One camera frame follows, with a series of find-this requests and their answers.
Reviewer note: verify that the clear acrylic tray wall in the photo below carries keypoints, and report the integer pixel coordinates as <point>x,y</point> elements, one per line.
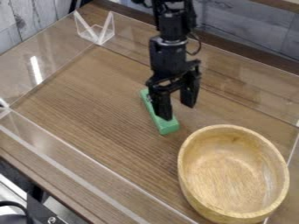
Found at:
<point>78,133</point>

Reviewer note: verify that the wooden bowl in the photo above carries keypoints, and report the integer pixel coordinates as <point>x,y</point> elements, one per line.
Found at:
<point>232,174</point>

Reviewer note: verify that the clear acrylic corner bracket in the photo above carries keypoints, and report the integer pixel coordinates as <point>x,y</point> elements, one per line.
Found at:
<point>98,34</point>

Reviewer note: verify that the green rectangular block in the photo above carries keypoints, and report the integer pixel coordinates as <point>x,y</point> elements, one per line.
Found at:
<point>166,127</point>

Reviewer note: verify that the black metal table bracket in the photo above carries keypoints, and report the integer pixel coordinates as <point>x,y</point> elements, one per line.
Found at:
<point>42,214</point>

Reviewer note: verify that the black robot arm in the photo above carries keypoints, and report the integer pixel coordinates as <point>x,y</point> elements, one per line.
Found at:
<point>175,20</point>

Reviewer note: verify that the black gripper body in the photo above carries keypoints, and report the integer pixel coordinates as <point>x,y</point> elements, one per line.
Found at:
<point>168,64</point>

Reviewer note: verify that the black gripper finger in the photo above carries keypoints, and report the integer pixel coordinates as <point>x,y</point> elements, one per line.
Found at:
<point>160,99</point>
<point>190,88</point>

